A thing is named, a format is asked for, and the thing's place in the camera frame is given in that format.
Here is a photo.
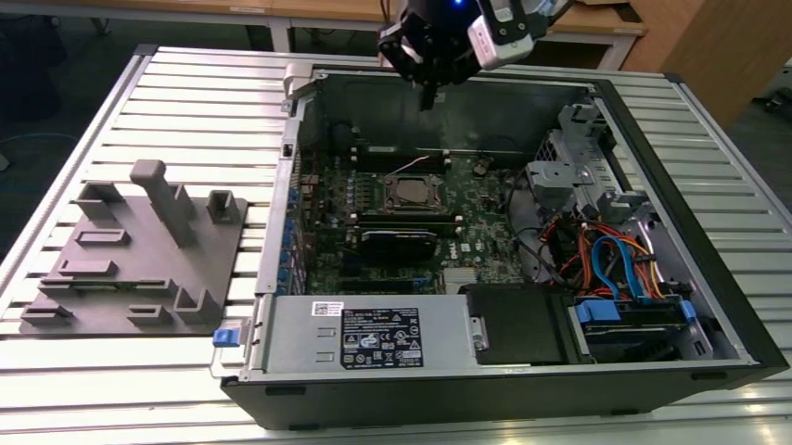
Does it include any metal locking lever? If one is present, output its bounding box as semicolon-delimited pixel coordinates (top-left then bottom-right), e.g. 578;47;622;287
383;156;436;178

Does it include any silver CPU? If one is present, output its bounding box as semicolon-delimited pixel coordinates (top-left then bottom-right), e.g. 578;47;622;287
395;179;432;205

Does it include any black RAM slot bank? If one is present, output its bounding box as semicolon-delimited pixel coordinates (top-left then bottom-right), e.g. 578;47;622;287
352;144;452;172
355;211;468;235

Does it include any CPU socket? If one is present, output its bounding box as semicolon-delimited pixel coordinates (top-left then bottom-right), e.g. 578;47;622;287
380;172;456;218

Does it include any black drive bay cover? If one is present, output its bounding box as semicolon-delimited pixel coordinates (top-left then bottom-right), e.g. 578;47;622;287
460;282;587;367

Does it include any grey case latch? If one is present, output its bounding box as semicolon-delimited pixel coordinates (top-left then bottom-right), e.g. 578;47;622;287
280;63;317;112

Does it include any white framed wooden desk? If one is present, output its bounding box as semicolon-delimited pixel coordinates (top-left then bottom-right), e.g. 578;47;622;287
0;0;277;33
264;0;649;71

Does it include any grey metal drive cage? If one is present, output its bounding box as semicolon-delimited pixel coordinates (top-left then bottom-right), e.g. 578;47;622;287
524;104;657;223

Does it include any green motherboard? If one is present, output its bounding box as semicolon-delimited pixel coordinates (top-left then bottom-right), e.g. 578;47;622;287
295;150;548;298

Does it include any graphics card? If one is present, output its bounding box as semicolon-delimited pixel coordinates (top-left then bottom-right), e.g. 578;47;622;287
357;227;439;264

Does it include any wooden cabinet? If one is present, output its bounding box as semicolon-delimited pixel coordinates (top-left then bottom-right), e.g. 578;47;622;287
623;0;792;126

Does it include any hard disk in blue carrier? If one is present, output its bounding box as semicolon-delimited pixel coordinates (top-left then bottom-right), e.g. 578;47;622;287
571;296;699;365

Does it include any grey parts rack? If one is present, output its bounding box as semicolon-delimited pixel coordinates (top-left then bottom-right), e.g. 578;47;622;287
17;159;249;336

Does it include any silver power supply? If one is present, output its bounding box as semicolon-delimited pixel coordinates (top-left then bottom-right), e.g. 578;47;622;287
244;294;480;372

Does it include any black PC case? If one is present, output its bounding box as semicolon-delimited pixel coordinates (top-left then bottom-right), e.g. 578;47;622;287
219;63;790;432

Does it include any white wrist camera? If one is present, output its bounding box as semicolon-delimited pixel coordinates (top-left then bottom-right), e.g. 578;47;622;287
466;0;535;71

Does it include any red wire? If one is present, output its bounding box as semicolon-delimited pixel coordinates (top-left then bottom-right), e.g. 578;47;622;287
538;221;582;279

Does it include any blue wire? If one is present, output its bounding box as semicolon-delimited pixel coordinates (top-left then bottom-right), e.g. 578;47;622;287
588;235;651;305

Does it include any orange wire bundle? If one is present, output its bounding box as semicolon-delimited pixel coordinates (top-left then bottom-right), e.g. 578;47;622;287
554;222;681;302

